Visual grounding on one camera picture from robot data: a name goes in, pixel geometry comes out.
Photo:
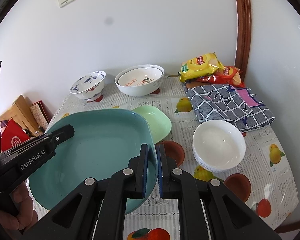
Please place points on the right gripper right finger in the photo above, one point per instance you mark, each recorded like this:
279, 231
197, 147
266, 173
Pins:
165, 167

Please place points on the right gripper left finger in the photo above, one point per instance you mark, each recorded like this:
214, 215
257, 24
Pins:
141, 172

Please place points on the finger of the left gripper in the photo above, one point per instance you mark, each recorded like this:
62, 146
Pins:
60, 135

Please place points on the brown clay bowl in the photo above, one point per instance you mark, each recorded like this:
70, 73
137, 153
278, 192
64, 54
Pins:
175, 151
240, 185

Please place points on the green square plastic plate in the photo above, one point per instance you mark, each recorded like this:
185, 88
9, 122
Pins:
159, 124

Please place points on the blue square plastic plate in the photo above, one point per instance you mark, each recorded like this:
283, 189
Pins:
103, 143

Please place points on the person's left hand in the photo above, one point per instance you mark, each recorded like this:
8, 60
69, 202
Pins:
26, 217

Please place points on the brown patterned book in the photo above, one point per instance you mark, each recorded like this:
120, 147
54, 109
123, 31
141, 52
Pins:
41, 114

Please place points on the red paper bag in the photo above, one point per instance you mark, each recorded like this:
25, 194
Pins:
13, 135

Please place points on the blue white patterned bowl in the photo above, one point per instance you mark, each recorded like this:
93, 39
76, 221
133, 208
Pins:
90, 86

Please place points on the large white ceramic bowl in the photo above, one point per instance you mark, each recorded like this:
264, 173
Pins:
140, 90

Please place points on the lemon print inner bowl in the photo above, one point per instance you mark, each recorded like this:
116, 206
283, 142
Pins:
139, 76

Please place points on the grey checked folded cloth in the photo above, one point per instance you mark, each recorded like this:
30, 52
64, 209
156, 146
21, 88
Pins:
237, 106

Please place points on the yellow chips bag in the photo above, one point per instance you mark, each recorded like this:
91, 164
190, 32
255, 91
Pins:
202, 65

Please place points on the red chips bag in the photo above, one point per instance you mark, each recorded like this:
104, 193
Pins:
229, 75

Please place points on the brown wooden door frame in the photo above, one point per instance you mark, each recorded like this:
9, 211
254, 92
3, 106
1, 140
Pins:
244, 26

